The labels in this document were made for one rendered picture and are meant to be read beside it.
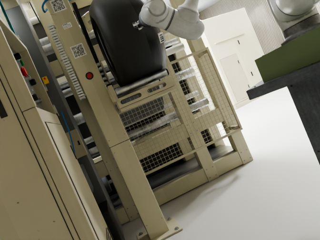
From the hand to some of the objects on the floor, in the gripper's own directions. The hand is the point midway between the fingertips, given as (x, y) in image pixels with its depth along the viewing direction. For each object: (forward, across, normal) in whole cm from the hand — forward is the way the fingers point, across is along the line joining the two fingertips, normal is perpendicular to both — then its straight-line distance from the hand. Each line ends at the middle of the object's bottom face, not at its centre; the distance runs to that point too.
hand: (140, 25), depth 173 cm
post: (+15, +34, +120) cm, 125 cm away
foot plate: (+15, +34, +120) cm, 125 cm away
